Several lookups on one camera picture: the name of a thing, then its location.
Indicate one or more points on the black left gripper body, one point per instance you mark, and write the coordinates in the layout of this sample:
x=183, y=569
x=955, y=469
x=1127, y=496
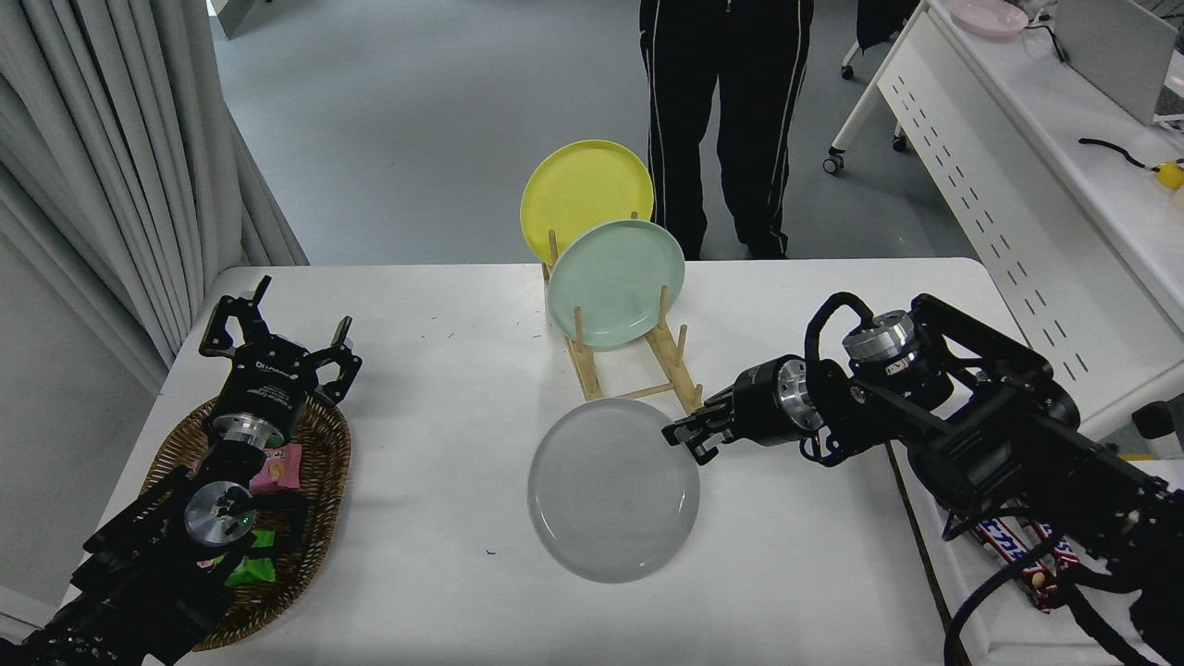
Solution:
x=268, y=384

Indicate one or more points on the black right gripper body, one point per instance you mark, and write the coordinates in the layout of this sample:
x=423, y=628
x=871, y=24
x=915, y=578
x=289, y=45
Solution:
x=757, y=407

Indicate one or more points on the grey plate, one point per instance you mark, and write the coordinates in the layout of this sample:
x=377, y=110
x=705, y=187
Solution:
x=610, y=490

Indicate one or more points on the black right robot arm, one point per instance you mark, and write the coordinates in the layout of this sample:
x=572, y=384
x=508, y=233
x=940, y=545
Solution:
x=999, y=444

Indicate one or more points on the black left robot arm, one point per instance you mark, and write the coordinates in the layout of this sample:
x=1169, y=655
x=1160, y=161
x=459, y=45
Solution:
x=139, y=573

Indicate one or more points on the wooden plate rack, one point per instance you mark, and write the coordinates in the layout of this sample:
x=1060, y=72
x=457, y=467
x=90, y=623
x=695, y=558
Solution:
x=675, y=370

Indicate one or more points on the pale green plate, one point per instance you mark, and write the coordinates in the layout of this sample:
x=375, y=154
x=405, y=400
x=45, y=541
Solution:
x=615, y=277

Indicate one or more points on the yellow plate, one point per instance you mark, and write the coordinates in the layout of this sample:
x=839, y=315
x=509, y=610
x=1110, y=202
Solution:
x=578, y=190

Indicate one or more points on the pink plate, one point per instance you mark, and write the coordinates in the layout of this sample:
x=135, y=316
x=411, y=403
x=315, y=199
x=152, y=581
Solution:
x=990, y=17

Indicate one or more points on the pink snack packet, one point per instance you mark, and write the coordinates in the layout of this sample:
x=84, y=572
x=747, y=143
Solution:
x=282, y=467

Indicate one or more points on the brown wicker basket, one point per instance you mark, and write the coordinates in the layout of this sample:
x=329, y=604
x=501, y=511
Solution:
x=319, y=462

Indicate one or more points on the green snack packet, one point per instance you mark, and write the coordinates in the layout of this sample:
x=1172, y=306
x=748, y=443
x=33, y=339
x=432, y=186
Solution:
x=254, y=566

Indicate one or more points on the grey curtain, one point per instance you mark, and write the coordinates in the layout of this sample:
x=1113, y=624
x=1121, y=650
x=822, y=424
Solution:
x=92, y=139

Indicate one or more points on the Snickers bar with Chinese print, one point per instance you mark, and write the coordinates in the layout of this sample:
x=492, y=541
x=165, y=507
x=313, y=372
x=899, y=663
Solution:
x=1008, y=548

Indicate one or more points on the person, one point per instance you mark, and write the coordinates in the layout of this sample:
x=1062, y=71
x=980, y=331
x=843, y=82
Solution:
x=726, y=92

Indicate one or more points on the brown Snickers bar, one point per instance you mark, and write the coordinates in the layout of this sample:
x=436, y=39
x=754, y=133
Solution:
x=1059, y=548

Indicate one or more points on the white tray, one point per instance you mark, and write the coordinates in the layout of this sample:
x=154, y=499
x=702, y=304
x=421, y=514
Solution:
x=1017, y=634

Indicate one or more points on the white perforated desk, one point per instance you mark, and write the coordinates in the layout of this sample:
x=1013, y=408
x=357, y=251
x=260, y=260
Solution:
x=1017, y=139

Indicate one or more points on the white side table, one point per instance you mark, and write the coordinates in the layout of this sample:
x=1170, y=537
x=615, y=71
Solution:
x=1167, y=470

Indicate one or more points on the yellow object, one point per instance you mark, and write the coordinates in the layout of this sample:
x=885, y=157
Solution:
x=1171, y=174

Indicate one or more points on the grey box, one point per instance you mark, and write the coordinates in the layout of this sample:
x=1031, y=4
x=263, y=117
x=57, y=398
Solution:
x=1119, y=51

